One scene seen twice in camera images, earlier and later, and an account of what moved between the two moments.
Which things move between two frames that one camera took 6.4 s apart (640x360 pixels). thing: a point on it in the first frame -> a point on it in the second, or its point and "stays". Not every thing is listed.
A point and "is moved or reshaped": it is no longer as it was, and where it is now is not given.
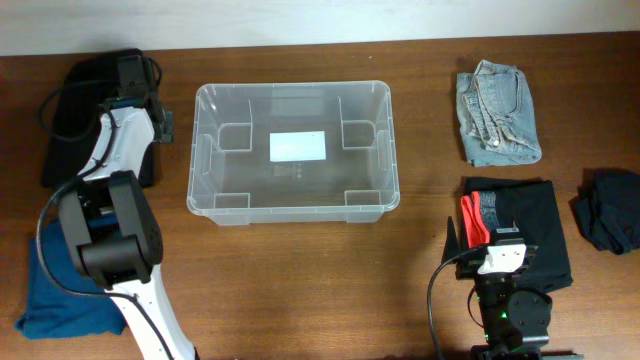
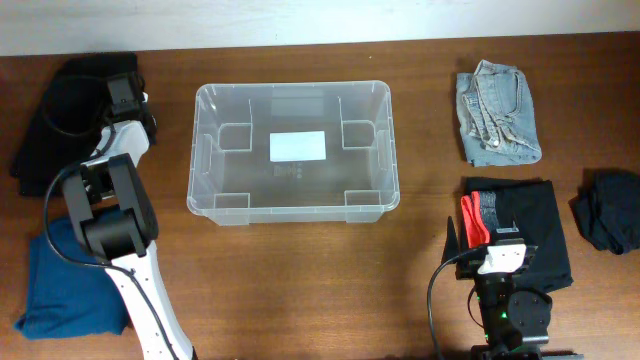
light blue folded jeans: x=496 y=114 stays
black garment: x=87 y=86 is moved or reshaped
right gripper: x=450 y=248 stays
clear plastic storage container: x=277 y=152 stays
